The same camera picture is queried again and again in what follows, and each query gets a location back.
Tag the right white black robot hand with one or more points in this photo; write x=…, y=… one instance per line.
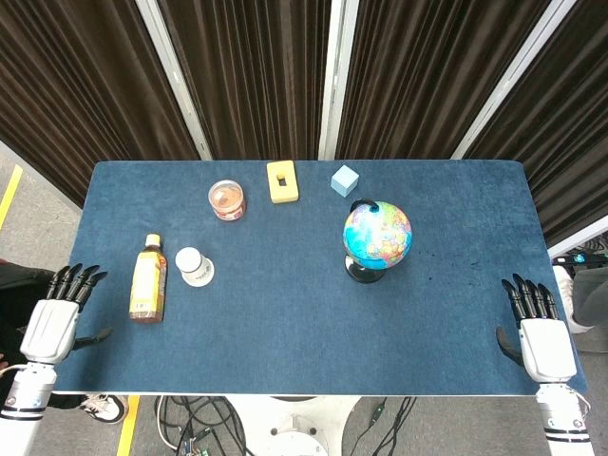
x=546, y=347

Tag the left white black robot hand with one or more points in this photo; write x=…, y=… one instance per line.
x=50, y=328

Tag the small desk globe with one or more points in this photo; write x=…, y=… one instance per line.
x=377, y=233

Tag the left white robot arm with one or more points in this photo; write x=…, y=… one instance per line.
x=24, y=399

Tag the seated person dark clothes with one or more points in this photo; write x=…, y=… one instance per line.
x=24, y=290

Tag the grey trouser leg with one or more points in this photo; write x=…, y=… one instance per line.
x=591, y=294

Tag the black foot pedal green light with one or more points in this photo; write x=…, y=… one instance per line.
x=577, y=259

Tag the white black sneaker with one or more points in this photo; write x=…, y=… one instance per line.
x=104, y=407

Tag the yellow tea bottle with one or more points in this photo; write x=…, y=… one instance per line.
x=148, y=280

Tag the yellow floor tape strip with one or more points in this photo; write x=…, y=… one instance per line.
x=10, y=195
x=128, y=427

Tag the white jar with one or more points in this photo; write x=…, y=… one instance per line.
x=192, y=266

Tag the orange jar clear lid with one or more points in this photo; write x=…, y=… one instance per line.
x=227, y=199

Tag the dark brown curtain panel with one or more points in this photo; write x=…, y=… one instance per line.
x=560, y=119
x=256, y=71
x=418, y=71
x=71, y=85

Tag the blue felt table mat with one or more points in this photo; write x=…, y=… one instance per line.
x=294, y=323

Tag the light blue cube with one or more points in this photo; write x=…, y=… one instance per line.
x=344, y=180

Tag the white table base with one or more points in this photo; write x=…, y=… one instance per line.
x=294, y=423

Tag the white partition post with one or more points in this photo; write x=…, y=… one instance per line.
x=336, y=81
x=513, y=81
x=173, y=81

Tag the yellow block with switch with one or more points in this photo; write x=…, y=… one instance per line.
x=284, y=190

